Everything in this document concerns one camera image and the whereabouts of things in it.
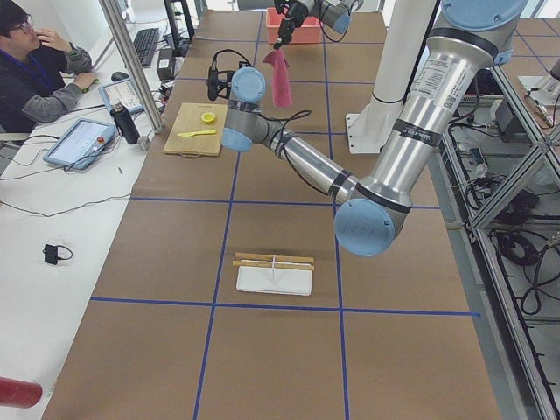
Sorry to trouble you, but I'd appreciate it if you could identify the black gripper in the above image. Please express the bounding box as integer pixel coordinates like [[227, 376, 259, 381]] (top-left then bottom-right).
[[274, 0, 312, 49]]

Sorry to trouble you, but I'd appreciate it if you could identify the pink wiping cloth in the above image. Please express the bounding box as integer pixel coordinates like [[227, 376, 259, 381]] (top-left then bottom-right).
[[262, 49, 292, 108]]

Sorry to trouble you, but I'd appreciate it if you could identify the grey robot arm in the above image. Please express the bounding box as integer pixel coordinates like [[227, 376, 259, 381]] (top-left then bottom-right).
[[221, 1, 525, 257], [273, 0, 363, 50]]

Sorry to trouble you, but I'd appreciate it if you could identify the black water bottle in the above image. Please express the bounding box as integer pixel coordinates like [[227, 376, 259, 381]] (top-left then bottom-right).
[[110, 102, 140, 144]]

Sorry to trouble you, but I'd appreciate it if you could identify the pink plastic bin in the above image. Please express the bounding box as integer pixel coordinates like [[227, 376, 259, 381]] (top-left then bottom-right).
[[265, 7, 321, 45]]

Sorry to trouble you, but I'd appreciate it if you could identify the yellow lemon slice toy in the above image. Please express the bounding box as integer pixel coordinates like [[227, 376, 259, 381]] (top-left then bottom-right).
[[200, 112, 217, 124]]

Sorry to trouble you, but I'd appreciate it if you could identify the black power adapter box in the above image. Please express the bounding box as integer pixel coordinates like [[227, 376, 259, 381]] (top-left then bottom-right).
[[157, 48, 176, 81]]

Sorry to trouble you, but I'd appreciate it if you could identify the yellow plastic knife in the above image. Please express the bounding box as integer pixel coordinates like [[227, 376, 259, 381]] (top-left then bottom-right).
[[176, 129, 217, 137]]

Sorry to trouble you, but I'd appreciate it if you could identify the bamboo cutting board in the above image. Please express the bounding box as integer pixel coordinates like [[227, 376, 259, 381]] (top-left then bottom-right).
[[163, 102, 227, 157]]

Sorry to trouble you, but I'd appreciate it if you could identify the black keyboard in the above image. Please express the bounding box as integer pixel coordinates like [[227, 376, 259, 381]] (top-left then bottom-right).
[[133, 28, 159, 67]]

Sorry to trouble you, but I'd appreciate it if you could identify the far blue teach pendant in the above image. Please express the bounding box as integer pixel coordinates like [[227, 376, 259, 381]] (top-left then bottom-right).
[[98, 78, 144, 114]]

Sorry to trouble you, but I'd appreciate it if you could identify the blue teach pendant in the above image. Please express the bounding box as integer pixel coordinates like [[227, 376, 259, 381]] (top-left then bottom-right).
[[43, 118, 116, 170], [98, 78, 144, 114]]

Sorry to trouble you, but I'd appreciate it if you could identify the black computer mouse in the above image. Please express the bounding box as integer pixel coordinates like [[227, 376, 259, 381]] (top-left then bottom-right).
[[111, 71, 130, 82]]

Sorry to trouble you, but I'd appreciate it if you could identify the small silver cylinder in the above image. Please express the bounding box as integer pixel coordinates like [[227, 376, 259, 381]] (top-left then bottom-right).
[[137, 136, 151, 151]]

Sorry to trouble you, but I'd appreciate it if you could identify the upper wooden stick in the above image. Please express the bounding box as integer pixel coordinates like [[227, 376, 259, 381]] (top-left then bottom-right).
[[234, 252, 314, 264]]

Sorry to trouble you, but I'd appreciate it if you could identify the wooden stick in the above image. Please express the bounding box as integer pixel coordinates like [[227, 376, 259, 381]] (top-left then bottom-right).
[[232, 260, 315, 271], [234, 252, 314, 264]]

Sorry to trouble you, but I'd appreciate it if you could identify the near blue teach pendant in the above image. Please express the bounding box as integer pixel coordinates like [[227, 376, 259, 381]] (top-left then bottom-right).
[[43, 118, 116, 170]]

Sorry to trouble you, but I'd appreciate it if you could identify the lower wooden stick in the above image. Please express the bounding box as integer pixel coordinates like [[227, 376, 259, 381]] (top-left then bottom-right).
[[232, 260, 315, 271]]

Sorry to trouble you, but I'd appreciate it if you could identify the white rectangular tray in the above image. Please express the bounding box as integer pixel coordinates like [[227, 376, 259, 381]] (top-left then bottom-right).
[[236, 265, 312, 296]]

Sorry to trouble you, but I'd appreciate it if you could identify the seated person in grey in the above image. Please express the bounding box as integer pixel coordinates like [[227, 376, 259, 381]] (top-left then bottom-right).
[[1, 1, 96, 133]]

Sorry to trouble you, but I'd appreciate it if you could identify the small black clip device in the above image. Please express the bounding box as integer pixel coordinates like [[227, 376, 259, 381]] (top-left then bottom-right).
[[43, 244, 74, 265]]

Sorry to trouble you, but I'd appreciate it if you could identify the red cylinder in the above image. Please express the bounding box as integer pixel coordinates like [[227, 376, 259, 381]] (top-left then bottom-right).
[[0, 377, 43, 409]]

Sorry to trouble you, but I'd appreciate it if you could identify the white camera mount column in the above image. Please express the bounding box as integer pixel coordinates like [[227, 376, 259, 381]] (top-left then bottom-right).
[[346, 0, 438, 154]]

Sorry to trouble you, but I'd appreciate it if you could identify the aluminium frame post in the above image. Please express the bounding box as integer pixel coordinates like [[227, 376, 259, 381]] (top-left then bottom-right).
[[99, 0, 164, 134]]

